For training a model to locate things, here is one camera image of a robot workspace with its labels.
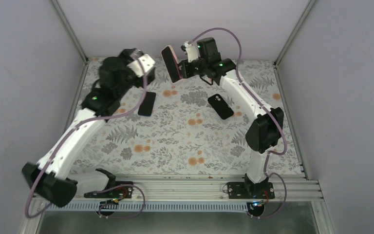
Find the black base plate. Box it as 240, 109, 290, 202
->
226, 182, 276, 199
83, 181, 133, 199

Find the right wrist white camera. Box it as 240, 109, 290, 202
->
181, 41, 199, 63

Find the purple cable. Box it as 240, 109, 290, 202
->
188, 27, 288, 220
24, 51, 149, 219

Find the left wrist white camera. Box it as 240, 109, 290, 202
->
127, 54, 156, 78

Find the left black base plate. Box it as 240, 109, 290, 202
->
83, 181, 133, 199

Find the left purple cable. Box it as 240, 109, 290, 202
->
24, 51, 149, 219

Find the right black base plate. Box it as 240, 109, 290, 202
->
226, 182, 276, 199

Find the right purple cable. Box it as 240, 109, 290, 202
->
188, 27, 288, 220

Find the black phone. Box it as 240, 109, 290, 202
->
138, 92, 156, 117

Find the floral patterned table mat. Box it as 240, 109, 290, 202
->
66, 57, 304, 176

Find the black phone case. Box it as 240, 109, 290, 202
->
207, 94, 234, 120

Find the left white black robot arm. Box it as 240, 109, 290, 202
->
22, 48, 155, 207

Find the slotted grey cable duct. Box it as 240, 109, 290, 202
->
47, 201, 248, 213

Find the wrist white camera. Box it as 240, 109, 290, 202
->
181, 41, 199, 63
127, 54, 156, 78

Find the aluminium mounting rail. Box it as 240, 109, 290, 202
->
34, 174, 324, 202

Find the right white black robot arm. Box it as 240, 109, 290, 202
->
179, 38, 284, 198

